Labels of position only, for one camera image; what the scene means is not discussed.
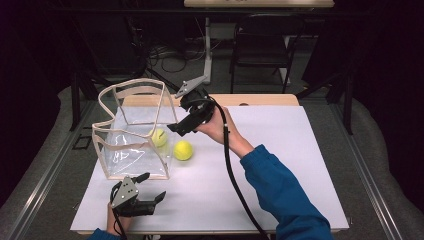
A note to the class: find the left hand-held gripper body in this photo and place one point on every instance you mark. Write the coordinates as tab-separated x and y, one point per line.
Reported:
125	193

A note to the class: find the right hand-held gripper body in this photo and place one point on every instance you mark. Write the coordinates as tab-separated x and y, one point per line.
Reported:
200	106

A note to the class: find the transparent bag with beige trim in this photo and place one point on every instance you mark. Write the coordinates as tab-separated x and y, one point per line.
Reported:
133	160

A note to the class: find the yellow tennis ball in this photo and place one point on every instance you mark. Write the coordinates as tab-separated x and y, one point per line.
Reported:
183	150
158	138

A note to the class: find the person's right hand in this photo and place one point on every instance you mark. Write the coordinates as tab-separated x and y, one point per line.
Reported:
216	128

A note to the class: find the person's left hand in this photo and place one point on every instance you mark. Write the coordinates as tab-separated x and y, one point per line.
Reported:
115	223

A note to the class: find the wooden table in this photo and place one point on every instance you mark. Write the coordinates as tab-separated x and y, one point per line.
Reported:
216	100

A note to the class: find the white desk leg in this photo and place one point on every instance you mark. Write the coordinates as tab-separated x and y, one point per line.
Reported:
207	60

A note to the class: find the white table cover sheet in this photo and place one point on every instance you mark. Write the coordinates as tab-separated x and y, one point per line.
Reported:
266	166

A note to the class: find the black folding chair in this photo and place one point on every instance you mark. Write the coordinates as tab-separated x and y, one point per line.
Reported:
263	36

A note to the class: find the black metal stand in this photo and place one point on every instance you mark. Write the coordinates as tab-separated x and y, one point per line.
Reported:
75	100
349	100

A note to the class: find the metal floor rail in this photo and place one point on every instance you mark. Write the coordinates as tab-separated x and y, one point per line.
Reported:
45	180
370	180

